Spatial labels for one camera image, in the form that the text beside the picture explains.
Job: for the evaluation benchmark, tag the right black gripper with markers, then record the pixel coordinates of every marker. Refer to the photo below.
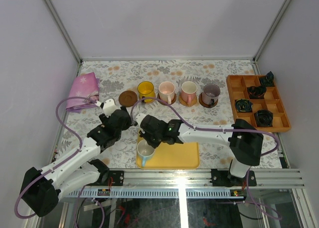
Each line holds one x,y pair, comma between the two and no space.
145,134

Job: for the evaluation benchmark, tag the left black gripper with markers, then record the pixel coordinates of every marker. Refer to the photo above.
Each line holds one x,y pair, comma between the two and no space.
122,117

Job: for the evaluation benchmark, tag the white mug blue handle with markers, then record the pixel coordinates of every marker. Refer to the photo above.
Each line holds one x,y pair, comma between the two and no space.
145,152

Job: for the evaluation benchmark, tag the yellow glass cup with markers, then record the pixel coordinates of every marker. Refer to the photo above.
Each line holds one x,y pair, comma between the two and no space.
145,88

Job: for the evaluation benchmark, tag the pink ceramic mug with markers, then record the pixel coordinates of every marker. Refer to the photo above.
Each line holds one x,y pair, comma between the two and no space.
167,92

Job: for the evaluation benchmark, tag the white mug pink handle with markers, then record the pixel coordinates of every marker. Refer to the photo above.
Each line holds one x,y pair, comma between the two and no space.
188,91

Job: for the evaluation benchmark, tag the purple glass cup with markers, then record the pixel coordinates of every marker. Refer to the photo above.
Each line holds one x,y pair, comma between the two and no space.
210,94

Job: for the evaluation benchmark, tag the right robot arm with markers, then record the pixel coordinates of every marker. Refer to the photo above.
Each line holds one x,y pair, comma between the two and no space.
244,141

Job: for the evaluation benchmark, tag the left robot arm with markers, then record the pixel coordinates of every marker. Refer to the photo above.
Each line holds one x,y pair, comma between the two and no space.
39,189

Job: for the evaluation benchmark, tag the light woven coaster left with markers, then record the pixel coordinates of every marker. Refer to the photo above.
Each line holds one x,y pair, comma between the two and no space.
147,99

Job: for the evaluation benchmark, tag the light woven coaster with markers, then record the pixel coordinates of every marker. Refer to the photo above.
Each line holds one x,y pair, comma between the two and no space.
193,102
147,99

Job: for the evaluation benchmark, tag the dark wooden coaster far left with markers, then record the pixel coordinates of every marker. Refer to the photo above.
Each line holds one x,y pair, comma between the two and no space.
128,98

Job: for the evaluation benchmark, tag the light woven coaster right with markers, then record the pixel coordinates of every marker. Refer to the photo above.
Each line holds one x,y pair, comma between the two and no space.
193,102

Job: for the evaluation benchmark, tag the dark wooden coaster far right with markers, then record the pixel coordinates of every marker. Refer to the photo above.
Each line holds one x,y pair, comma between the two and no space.
206,105

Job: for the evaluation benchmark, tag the yellow plastic tray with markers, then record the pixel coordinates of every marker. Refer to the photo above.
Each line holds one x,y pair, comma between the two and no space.
177,156

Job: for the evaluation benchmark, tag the purple folded cloth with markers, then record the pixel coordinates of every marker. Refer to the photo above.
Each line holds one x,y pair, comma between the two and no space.
86,85

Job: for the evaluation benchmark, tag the floral table cloth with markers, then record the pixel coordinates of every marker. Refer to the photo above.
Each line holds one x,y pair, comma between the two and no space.
118,76

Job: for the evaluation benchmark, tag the black rolled item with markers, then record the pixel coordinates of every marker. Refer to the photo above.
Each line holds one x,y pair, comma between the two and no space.
264,118
243,106
267,80
256,92

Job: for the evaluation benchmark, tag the orange compartment organizer box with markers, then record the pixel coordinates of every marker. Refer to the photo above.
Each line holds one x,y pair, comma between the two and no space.
271,101

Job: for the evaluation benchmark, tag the black rolled item bottom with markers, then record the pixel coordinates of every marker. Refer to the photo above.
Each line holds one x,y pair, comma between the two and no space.
264,118

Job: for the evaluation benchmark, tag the black rolled item top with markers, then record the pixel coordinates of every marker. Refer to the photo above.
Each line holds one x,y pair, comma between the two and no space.
267,80

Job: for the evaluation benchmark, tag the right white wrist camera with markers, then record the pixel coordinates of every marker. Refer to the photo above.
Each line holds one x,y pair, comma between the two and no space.
139,118

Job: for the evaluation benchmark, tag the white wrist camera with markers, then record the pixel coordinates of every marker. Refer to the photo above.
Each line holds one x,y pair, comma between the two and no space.
139,118
107,106

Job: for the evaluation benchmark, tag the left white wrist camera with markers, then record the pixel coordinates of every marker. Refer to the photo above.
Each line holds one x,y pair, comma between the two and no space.
107,106

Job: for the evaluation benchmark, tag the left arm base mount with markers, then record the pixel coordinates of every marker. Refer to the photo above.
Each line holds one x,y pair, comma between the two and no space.
107,177

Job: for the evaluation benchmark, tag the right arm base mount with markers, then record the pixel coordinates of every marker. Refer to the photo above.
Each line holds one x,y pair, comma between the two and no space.
223,178

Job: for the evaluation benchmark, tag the aluminium front rail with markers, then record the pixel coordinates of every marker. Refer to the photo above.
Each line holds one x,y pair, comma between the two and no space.
200,178

